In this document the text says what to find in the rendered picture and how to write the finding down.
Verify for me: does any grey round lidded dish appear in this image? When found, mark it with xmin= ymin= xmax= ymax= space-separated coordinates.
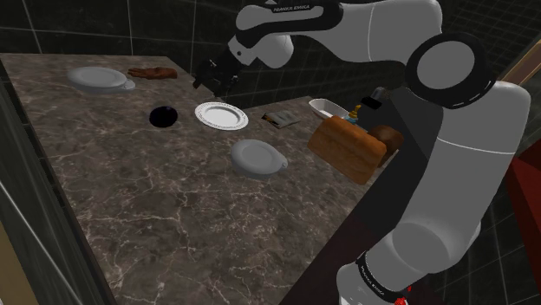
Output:
xmin=230 ymin=139 xmax=290 ymax=179
xmin=66 ymin=66 xmax=137 ymax=94

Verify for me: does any dark brown round loaf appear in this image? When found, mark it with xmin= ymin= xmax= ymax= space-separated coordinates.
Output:
xmin=367 ymin=125 xmax=405 ymax=167

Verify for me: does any white patterned rim plate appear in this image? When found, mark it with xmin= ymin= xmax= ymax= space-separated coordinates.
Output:
xmin=194 ymin=101 xmax=250 ymax=131

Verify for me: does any black bowl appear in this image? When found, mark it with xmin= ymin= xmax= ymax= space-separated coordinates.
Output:
xmin=148 ymin=106 xmax=179 ymax=128

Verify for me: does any blue bottle with yellow pump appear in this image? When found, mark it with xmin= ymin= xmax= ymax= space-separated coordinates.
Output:
xmin=344 ymin=104 xmax=363 ymax=127

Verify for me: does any white oval dish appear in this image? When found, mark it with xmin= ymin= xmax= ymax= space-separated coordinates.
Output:
xmin=308 ymin=98 xmax=350 ymax=120

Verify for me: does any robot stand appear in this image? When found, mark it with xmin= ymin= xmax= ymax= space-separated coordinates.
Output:
xmin=277 ymin=86 xmax=449 ymax=305

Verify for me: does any grey folded cloth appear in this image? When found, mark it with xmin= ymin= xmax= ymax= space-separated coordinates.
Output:
xmin=262 ymin=110 xmax=302 ymax=129

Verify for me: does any brown bread loaf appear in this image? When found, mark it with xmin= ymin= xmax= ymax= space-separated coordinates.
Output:
xmin=307 ymin=115 xmax=388 ymax=186

